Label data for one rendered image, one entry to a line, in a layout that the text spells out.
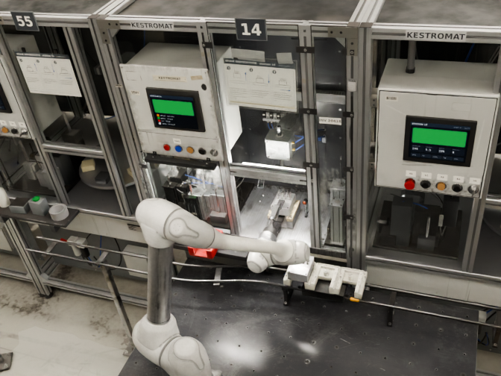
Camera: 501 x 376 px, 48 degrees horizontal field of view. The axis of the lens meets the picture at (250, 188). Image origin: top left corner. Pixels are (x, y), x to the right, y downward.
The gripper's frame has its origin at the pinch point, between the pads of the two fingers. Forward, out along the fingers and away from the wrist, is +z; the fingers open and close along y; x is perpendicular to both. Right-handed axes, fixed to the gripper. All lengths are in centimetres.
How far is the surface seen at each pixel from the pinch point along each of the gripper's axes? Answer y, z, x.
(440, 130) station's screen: 66, -17, -72
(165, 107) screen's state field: 65, -17, 43
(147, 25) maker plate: 101, -14, 45
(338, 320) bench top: -32, -35, -37
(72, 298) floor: -100, -9, 155
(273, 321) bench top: -32, -44, -8
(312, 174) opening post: 34.2, -12.4, -20.5
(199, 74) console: 81, -15, 25
